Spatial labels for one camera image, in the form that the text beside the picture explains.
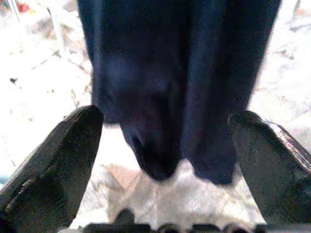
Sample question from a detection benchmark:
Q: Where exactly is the navy garment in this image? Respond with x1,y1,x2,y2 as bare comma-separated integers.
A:
77,0,282,186

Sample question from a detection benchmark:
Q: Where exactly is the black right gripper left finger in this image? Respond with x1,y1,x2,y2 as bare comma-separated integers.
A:
0,104,104,233

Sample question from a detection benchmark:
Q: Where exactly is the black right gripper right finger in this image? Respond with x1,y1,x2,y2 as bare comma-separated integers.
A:
228,110,311,224

